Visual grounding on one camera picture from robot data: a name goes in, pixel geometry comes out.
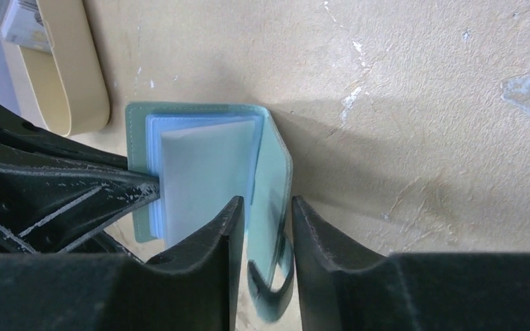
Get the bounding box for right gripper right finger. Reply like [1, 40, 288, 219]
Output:
[292, 196, 530, 330]

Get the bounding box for beige oval tray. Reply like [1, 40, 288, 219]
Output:
[0, 1, 110, 137]

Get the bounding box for green card holder wallet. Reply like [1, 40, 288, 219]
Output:
[125, 102, 294, 323]

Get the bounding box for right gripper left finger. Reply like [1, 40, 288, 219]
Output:
[0, 197, 244, 330]

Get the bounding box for stack of cards in tray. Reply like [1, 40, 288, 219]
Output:
[0, 0, 52, 54]

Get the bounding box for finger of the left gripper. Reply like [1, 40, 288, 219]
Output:
[0, 105, 128, 169]
[0, 143, 159, 254]

